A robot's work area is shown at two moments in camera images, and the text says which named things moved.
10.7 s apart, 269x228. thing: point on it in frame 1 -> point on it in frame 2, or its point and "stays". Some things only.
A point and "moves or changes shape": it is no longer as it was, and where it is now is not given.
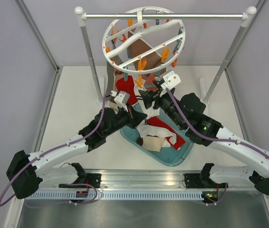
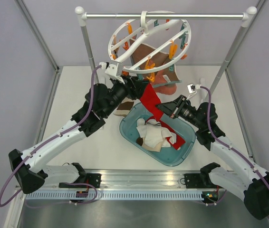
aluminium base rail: [145, 179] stays
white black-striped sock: [152, 111] -> [150, 122]
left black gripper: [134, 117] -> [137, 85]
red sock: [156, 122] stays
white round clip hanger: [143, 40] moves or changes shape
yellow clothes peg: [139, 82] moves or changes shape
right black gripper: [150, 96] -> [173, 108]
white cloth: [145, 129] moves or changes shape
